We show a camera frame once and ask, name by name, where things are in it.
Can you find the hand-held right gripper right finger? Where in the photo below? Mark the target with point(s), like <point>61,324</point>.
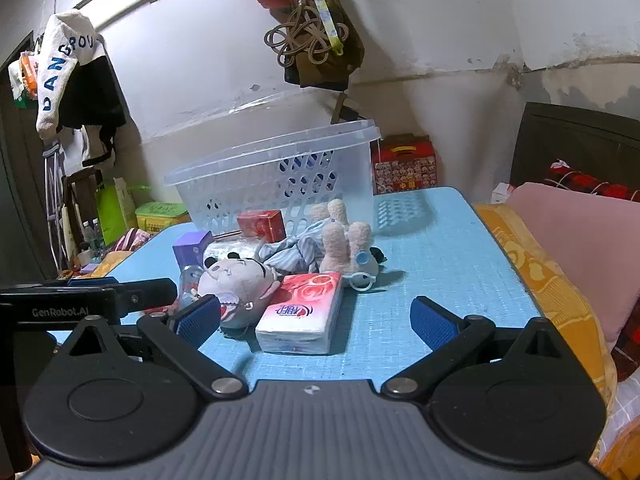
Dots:
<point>432,322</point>

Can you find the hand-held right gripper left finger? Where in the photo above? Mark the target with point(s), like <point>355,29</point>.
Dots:
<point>200,317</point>

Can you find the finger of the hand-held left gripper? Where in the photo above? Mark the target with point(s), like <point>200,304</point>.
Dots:
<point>92,281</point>
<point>147,294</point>

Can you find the white tissue roll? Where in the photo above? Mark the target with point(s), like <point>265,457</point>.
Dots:
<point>234,249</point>

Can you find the clear plastic basket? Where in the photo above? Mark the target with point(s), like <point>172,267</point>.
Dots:
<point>280,180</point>

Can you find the yellow cloth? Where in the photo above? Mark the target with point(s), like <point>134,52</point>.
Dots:
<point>107,262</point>

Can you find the small clear bottle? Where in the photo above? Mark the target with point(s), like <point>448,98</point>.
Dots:
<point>188,282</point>

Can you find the grey plush doll striped clothes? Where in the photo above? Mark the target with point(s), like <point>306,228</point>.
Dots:
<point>240,277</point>

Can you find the pink striped cloth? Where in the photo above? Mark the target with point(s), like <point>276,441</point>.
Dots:
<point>132,238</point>

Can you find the purple box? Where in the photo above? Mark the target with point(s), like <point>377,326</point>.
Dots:
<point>191,249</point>

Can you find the green paper bag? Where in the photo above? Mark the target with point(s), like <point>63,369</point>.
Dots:
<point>110,210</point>

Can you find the green box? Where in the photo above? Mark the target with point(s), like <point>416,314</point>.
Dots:
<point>161,215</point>

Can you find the metal crutch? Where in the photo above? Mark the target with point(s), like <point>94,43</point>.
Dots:
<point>50,190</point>

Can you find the red and white tissue pack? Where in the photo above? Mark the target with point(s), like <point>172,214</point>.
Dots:
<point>305,310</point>

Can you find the yellow patterned blanket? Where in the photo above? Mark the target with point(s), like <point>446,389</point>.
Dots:
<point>545,285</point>

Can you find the beige plush toy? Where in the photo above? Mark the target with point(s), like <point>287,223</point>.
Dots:
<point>342,240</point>

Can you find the small white and red box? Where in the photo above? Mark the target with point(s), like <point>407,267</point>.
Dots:
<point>501,193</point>

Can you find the pink pillow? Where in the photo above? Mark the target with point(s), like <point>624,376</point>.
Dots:
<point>580,255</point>

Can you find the black hanging garment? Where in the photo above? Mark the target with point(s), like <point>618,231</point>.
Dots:
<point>95,100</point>

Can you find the red plaid cloth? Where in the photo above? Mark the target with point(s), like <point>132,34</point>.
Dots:
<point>592,182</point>

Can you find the white jacket with blue letters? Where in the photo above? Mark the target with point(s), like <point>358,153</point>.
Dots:
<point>62,65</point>

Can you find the dark wooden headboard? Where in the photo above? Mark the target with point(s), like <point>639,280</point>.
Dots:
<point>575,145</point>

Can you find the yellow green ribbon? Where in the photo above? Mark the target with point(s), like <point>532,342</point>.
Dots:
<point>322,7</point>

